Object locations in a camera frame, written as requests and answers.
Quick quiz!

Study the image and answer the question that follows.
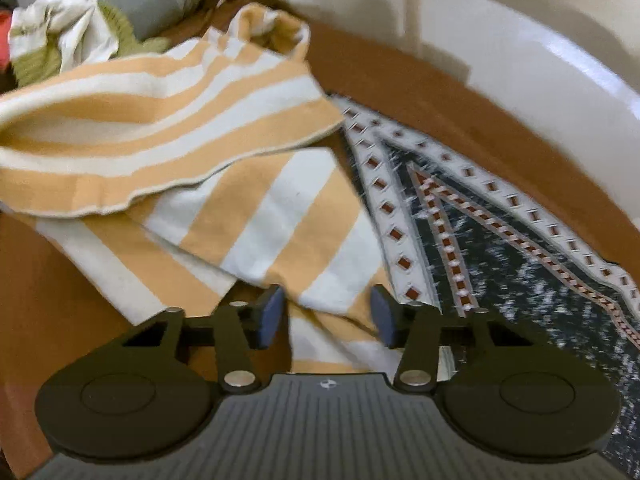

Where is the white green crumpled cloth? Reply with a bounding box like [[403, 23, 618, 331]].
[[8, 0, 169, 87]]

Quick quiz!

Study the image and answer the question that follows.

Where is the patterned dark table mat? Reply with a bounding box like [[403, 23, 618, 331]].
[[333, 95, 639, 478]]

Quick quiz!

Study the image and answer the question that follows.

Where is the orange white striped garment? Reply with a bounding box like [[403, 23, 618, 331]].
[[1, 3, 400, 374]]

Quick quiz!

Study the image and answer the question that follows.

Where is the red item at edge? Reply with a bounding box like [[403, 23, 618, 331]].
[[0, 9, 12, 73]]

